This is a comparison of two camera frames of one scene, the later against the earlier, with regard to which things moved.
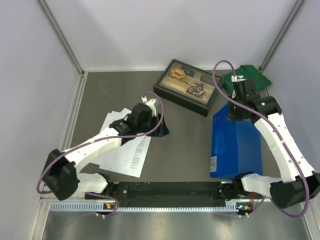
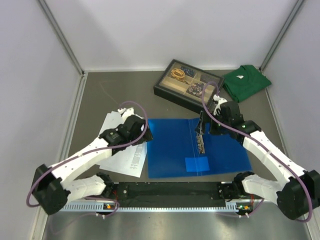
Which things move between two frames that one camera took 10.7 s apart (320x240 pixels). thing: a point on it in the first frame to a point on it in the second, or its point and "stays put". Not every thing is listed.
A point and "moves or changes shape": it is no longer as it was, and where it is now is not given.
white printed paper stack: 127,159 stays put
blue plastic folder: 236,146 moves or changes shape
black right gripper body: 235,114 to 219,118
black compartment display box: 191,87 stays put
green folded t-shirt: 249,72 stays put
